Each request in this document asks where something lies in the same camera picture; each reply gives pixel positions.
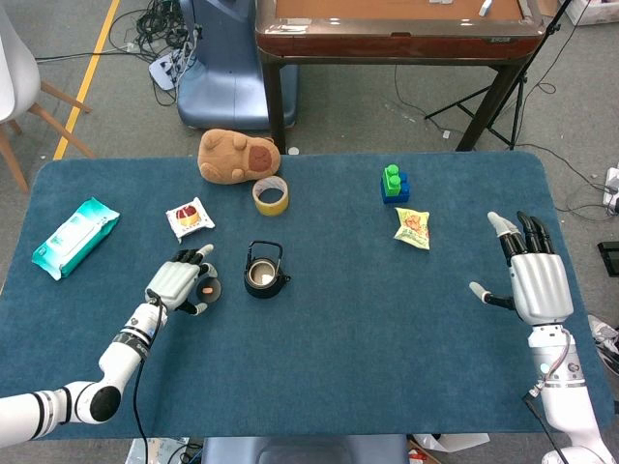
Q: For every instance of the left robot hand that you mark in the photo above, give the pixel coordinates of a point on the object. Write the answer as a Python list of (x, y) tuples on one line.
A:
[(174, 282)]

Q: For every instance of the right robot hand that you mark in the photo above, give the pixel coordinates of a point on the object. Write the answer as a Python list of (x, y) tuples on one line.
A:
[(541, 285)]

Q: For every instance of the black teapot lid orange knob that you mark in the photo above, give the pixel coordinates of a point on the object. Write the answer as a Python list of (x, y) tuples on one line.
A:
[(211, 291)]

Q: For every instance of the black cast iron teapot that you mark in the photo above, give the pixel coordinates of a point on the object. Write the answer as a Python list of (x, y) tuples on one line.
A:
[(263, 291)]

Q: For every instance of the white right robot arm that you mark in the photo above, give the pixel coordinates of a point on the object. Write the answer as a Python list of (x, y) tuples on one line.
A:
[(556, 362)]

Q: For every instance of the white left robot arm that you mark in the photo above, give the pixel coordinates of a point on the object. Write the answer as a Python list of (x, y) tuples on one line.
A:
[(121, 357)]

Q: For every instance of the white snack packet red print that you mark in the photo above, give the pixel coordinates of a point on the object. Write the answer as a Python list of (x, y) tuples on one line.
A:
[(189, 220)]

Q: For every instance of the black flat floor device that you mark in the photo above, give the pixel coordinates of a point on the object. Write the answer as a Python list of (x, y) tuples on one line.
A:
[(610, 258)]

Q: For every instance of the white grey crumpled bag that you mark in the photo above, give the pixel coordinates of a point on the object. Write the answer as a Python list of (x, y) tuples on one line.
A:
[(604, 336)]

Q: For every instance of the teal wet wipes pack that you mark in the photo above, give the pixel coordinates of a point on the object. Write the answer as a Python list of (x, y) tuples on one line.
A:
[(72, 237)]

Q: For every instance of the yellow tape roll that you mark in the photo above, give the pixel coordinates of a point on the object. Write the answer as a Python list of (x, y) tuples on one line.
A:
[(271, 209)]

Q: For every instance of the white power strip with plugs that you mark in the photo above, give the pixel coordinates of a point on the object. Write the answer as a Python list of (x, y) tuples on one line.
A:
[(613, 186)]

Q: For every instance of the brown capybara plush toy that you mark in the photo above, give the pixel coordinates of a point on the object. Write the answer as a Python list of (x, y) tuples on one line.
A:
[(222, 154)]

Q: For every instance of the yellow crumpled snack packet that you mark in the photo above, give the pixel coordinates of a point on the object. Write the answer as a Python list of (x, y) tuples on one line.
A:
[(413, 229)]

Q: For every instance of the blue building block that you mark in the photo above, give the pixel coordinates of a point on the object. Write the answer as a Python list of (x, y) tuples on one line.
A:
[(404, 194)]

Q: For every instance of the printed cardboard box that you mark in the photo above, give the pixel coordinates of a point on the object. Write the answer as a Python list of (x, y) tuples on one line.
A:
[(155, 449)]

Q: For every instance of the green building block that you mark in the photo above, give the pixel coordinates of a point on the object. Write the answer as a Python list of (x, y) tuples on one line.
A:
[(392, 183)]

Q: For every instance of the white plastic bag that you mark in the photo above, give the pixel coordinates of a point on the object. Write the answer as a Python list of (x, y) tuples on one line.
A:
[(450, 442)]

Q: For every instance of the blue table mat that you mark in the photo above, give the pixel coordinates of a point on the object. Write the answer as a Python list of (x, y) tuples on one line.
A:
[(338, 362)]

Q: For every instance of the black tripod stand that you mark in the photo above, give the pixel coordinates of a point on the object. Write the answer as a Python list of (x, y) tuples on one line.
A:
[(521, 81)]

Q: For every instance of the blue grey machine base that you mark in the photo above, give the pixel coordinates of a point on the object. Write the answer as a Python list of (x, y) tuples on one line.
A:
[(227, 82)]

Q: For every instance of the white floor power strip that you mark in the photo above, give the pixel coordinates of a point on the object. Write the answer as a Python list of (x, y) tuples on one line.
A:
[(162, 72)]

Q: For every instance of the white chair wooden legs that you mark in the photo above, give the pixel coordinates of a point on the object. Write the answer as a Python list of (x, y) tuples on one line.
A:
[(14, 72)]

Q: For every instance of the brown cardboard box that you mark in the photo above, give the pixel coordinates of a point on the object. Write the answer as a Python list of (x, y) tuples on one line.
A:
[(547, 6)]

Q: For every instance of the white cardboard box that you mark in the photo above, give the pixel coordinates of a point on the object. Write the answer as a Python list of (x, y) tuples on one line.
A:
[(595, 9)]

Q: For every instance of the brown mahjong table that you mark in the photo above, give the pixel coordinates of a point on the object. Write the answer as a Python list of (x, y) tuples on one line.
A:
[(387, 46)]

